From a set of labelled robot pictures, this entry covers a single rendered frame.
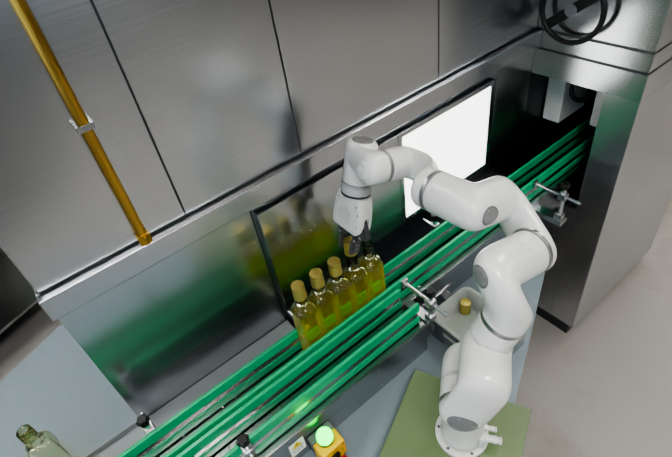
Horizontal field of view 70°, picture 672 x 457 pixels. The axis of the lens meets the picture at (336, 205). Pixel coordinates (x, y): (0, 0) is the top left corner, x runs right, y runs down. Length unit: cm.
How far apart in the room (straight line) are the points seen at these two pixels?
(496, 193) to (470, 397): 37
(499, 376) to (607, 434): 147
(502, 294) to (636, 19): 106
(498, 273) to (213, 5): 71
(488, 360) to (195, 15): 83
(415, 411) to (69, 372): 113
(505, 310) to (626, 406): 164
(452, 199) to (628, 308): 199
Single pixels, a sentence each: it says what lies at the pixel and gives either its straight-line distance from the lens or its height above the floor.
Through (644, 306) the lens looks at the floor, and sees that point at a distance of 282.
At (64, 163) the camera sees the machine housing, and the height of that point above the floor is 163.
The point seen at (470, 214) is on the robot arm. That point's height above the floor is 148.
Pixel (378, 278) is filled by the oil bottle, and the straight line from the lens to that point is 137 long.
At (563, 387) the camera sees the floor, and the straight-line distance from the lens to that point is 243.
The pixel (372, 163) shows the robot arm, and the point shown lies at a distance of 102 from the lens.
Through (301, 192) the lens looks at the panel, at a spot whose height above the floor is 131.
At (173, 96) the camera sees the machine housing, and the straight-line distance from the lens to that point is 100.
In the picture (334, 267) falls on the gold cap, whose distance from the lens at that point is 123.
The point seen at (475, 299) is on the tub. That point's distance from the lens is 159.
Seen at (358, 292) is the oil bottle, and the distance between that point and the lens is 134.
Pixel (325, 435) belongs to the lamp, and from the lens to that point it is 133.
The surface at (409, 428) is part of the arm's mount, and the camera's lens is 133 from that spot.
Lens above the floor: 205
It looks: 39 degrees down
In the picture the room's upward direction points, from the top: 10 degrees counter-clockwise
